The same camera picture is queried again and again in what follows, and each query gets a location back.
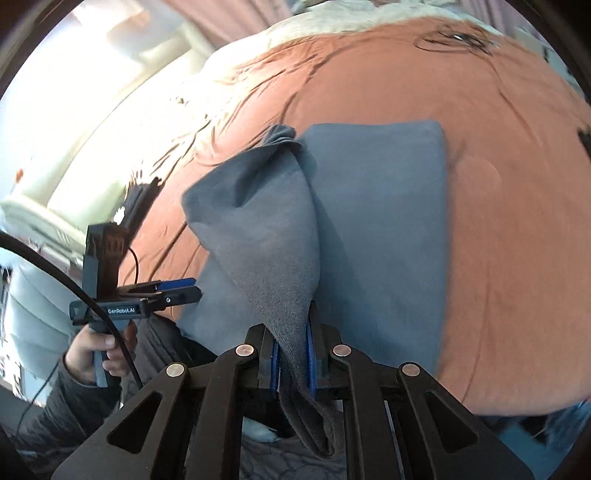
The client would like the grey t-shirt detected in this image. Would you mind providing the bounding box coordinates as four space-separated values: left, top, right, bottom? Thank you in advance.
178 121 448 460

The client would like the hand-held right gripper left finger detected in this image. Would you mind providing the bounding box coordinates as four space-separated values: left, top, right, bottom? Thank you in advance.
51 323 280 480

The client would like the cream duvet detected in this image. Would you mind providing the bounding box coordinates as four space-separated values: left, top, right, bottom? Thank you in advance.
259 0 504 42

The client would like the thick black cable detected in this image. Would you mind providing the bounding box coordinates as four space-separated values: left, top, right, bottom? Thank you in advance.
0 231 144 388

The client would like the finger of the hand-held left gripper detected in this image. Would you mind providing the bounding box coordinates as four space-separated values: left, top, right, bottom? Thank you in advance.
117 278 197 296
148 286 204 309

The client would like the black cable bundle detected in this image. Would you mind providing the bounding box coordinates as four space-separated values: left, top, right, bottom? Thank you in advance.
416 23 497 56

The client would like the orange blanket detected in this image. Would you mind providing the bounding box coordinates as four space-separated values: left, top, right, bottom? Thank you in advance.
120 21 591 418

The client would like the dark grey padded jacket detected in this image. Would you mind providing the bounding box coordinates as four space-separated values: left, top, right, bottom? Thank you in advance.
134 316 218 374

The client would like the person's left forearm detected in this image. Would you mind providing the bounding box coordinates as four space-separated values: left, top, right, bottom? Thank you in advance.
18 364 153 462

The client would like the pale grey cushion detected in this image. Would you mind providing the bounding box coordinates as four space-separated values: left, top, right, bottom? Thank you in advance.
0 263 88 388

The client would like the person's left hand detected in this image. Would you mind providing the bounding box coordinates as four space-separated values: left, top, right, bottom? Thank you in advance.
64 323 139 384

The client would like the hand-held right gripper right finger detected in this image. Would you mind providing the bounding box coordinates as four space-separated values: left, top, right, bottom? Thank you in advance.
305 302 539 480

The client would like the teal printed bedsheet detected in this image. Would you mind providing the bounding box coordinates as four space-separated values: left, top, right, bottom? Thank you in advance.
480 406 578 448

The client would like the black folded garment white mark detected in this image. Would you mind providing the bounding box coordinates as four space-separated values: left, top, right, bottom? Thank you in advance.
113 182 162 241

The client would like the cream padded headboard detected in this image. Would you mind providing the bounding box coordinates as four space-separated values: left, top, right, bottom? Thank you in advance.
0 18 218 241

